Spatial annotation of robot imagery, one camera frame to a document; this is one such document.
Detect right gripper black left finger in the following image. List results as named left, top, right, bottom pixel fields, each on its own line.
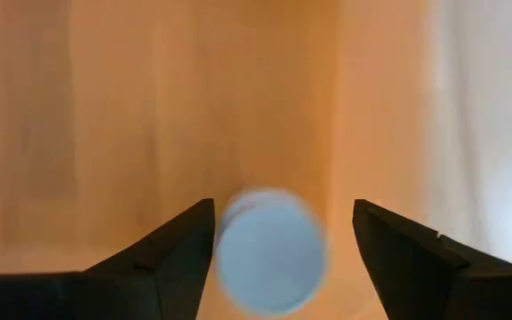
left=0, top=197, right=217, bottom=320

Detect white-capped pill bottle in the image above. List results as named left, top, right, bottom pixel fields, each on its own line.
left=213, top=187, right=330, bottom=317

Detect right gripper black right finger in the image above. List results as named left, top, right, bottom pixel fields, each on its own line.
left=351, top=198, right=512, bottom=320

